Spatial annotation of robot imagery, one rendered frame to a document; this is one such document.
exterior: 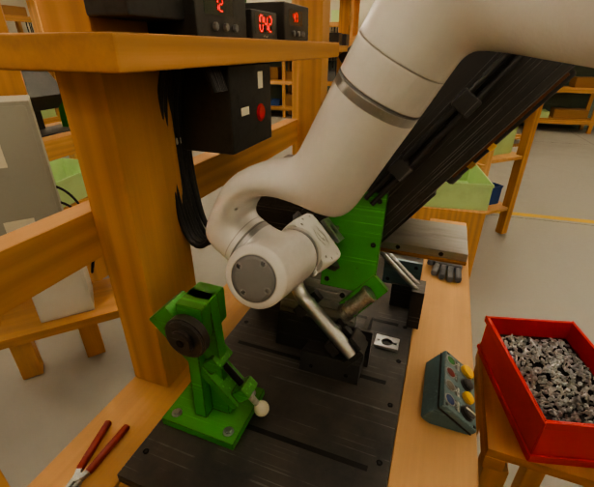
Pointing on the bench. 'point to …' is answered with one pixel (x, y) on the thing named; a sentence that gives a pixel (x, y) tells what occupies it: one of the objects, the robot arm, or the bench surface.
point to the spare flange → (386, 345)
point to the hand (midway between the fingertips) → (324, 236)
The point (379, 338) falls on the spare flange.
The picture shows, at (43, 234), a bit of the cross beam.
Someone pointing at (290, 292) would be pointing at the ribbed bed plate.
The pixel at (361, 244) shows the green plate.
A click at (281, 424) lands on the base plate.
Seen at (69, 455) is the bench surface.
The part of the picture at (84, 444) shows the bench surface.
